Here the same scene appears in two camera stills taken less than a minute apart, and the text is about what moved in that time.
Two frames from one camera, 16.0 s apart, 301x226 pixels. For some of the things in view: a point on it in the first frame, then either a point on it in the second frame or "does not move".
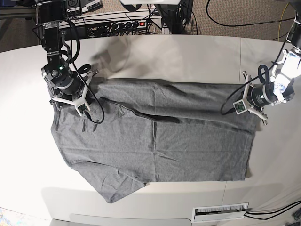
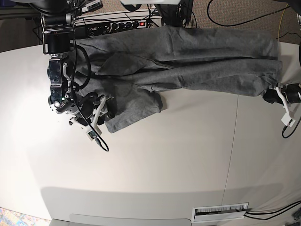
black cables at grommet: x=273 y=213 does not move
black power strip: x=128 y=25 does not move
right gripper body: x=256 y=96 to x=289 y=93
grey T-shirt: x=152 y=131 to x=128 y=71
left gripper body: x=72 y=92 to x=88 y=103
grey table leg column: x=168 y=13 does not move
